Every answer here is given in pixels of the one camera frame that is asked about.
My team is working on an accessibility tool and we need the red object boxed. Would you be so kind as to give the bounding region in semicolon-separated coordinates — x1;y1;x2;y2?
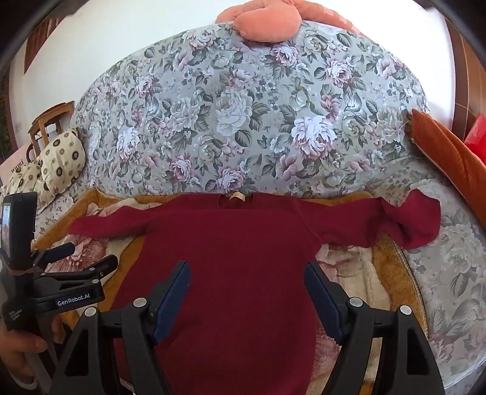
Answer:
465;114;486;154

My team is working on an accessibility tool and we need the orange velvet cushion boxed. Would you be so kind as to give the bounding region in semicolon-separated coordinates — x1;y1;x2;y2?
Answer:
411;109;486;228

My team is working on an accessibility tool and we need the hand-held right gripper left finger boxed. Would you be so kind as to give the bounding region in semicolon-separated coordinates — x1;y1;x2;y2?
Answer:
49;260;191;395

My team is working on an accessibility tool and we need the green foliage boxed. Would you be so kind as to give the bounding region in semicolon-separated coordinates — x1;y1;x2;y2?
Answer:
0;76;12;149

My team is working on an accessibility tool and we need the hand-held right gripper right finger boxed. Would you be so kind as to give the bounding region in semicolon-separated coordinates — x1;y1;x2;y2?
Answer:
304;261;446;395

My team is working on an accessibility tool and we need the salmon plush cushion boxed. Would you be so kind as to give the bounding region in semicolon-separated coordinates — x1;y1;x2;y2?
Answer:
216;0;365;42

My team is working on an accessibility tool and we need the dark red sweater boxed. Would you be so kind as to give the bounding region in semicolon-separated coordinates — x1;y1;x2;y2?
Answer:
67;189;442;395

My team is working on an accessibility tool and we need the person's left hand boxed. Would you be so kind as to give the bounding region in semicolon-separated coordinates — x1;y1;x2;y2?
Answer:
0;315;67;390

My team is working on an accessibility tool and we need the pale pink box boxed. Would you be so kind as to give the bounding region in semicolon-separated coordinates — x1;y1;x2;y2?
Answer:
0;143;36;183

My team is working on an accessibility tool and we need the wooden chair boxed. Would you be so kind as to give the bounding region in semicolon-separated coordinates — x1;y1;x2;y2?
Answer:
27;101;75;160

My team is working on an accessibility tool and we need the wooden door frame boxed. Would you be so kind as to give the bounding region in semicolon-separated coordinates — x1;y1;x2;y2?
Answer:
448;19;480;128

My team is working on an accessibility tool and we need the plush flower-print blanket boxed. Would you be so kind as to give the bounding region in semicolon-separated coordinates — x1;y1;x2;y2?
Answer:
34;189;426;395

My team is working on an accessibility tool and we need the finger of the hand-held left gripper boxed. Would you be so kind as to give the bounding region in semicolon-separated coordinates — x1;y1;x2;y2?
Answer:
46;254;119;284
32;243;76;265

